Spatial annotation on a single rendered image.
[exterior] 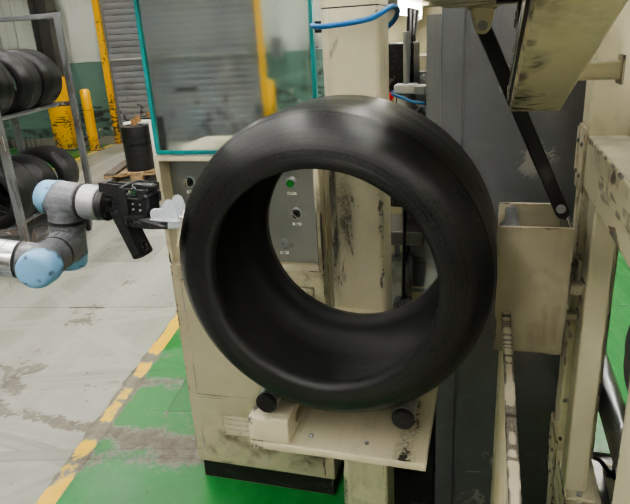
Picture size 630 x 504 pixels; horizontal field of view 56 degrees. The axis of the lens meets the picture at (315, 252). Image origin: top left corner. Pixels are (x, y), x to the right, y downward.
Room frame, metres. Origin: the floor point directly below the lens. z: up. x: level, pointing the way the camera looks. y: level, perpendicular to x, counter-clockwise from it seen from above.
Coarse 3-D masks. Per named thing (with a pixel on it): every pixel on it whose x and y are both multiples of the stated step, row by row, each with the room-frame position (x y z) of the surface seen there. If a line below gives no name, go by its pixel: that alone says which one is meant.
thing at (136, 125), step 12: (132, 120) 7.45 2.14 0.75; (144, 120) 7.97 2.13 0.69; (132, 132) 7.30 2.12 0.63; (144, 132) 7.38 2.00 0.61; (132, 144) 7.30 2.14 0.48; (144, 144) 7.36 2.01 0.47; (132, 156) 7.31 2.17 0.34; (144, 156) 7.34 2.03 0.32; (120, 168) 7.59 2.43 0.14; (132, 168) 7.31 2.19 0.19; (144, 168) 7.33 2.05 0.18; (132, 180) 7.27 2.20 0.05
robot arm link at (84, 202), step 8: (88, 184) 1.24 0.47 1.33; (80, 192) 1.21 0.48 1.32; (88, 192) 1.21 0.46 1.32; (96, 192) 1.21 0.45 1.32; (80, 200) 1.20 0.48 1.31; (88, 200) 1.20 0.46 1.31; (80, 208) 1.20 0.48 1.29; (88, 208) 1.19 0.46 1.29; (80, 216) 1.21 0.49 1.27; (88, 216) 1.20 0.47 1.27; (96, 216) 1.21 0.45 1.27
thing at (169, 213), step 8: (168, 200) 1.16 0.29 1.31; (160, 208) 1.17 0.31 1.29; (168, 208) 1.16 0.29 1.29; (176, 208) 1.16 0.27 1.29; (152, 216) 1.17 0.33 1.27; (160, 216) 1.17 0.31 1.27; (168, 216) 1.16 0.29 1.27; (176, 216) 1.16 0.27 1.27; (168, 224) 1.15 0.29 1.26; (176, 224) 1.15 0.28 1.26
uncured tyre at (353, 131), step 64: (256, 128) 1.03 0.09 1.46; (320, 128) 0.97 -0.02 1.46; (384, 128) 0.96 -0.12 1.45; (192, 192) 1.07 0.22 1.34; (256, 192) 1.30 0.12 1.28; (384, 192) 0.92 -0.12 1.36; (448, 192) 0.92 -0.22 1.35; (192, 256) 1.03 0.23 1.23; (256, 256) 1.30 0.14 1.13; (448, 256) 0.90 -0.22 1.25; (256, 320) 1.21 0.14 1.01; (320, 320) 1.26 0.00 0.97; (384, 320) 1.22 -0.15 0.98; (448, 320) 0.90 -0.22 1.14; (320, 384) 0.97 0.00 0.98; (384, 384) 0.93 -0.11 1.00
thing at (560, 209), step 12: (480, 36) 1.22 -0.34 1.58; (492, 36) 1.21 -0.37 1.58; (492, 48) 1.21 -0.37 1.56; (492, 60) 1.21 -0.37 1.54; (504, 60) 1.20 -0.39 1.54; (504, 72) 1.20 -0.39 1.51; (504, 84) 1.20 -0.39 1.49; (516, 120) 1.20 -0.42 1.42; (528, 120) 1.19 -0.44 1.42; (528, 132) 1.19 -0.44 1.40; (528, 144) 1.19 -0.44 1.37; (540, 144) 1.18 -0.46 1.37; (540, 156) 1.18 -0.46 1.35; (540, 168) 1.18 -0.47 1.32; (552, 180) 1.17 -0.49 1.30; (552, 192) 1.17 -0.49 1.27; (552, 204) 1.17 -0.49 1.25; (564, 204) 1.17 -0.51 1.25; (564, 216) 1.16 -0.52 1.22
